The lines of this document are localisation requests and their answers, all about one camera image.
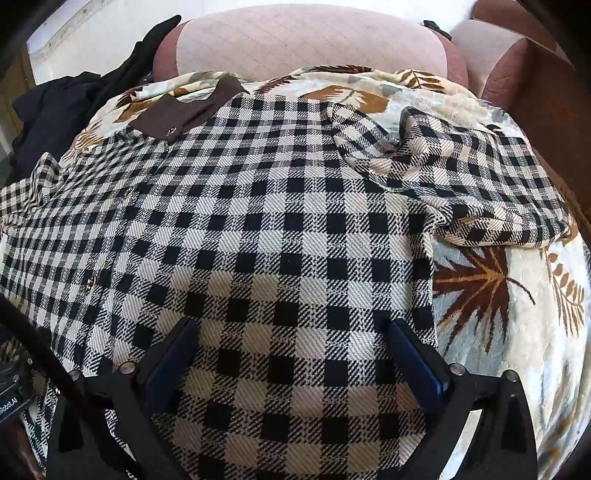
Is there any black white checked shirt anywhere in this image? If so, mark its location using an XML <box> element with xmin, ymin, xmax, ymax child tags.
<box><xmin>0</xmin><ymin>75</ymin><xmax>570</xmax><ymax>480</ymax></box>

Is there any small black object behind pillow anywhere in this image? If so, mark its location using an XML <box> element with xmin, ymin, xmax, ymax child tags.
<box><xmin>423</xmin><ymin>20</ymin><xmax>453</xmax><ymax>41</ymax></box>

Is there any dark navy clothing pile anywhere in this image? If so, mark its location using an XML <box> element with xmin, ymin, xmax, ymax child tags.
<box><xmin>6</xmin><ymin>15</ymin><xmax>181</xmax><ymax>185</ymax></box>

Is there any leaf patterned fleece blanket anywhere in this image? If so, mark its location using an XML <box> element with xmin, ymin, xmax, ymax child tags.
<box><xmin>59</xmin><ymin>64</ymin><xmax>591</xmax><ymax>480</ymax></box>

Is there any brown wooden headboard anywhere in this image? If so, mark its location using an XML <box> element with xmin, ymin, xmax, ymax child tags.
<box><xmin>475</xmin><ymin>0</ymin><xmax>591</xmax><ymax>218</ymax></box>

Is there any pink quilted pillow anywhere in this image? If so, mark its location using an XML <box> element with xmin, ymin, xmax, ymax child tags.
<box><xmin>153</xmin><ymin>5</ymin><xmax>469</xmax><ymax>86</ymax></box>

